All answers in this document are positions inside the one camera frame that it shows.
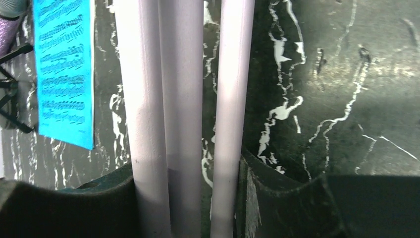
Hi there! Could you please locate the lilac music stand tripod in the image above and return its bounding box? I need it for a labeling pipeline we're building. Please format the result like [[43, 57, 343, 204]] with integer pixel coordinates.
[[113, 0, 255, 238]]

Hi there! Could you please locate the silver mesh studio microphone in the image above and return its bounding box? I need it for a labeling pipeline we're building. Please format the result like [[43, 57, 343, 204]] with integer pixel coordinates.
[[0, 0, 29, 57]]

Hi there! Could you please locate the blue sheet music page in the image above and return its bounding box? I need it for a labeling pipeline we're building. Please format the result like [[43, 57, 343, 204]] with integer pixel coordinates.
[[33, 0, 95, 150]]

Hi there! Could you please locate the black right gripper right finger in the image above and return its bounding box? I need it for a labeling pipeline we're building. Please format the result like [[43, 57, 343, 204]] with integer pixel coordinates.
[[234, 150, 420, 238]]

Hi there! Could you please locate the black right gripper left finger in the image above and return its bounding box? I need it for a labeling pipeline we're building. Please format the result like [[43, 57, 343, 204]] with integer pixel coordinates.
[[0, 164, 140, 238]]

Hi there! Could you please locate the black tripod microphone stand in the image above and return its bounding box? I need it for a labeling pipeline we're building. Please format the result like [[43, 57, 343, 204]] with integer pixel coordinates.
[[0, 44, 35, 134]]

